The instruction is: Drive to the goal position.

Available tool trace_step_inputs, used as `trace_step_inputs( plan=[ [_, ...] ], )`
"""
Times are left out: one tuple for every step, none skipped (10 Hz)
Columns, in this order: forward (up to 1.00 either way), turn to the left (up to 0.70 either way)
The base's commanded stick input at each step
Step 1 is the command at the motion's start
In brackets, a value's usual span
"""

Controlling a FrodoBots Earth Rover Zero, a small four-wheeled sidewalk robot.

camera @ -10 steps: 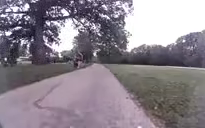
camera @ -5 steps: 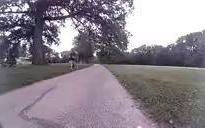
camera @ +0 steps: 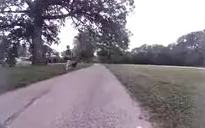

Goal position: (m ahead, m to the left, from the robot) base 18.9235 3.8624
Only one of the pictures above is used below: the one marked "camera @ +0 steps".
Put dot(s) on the dog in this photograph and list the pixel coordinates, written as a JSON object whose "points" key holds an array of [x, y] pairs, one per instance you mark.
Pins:
{"points": [[73, 64]]}

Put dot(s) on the person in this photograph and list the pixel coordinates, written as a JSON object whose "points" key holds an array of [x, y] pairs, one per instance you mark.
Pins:
{"points": [[68, 55]]}

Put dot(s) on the grey paved path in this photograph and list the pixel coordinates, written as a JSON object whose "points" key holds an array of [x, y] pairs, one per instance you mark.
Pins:
{"points": [[83, 100]]}

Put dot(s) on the large tree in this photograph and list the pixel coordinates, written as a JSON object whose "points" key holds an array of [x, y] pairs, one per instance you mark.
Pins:
{"points": [[38, 40]]}

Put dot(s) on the grass field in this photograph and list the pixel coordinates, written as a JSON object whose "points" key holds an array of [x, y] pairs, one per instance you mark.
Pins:
{"points": [[170, 90]]}

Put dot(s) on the wood of trees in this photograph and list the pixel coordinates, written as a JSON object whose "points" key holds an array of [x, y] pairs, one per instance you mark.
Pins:
{"points": [[176, 53]]}

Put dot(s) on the grass verge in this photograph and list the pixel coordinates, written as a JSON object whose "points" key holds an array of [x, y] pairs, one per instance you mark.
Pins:
{"points": [[20, 75]]}

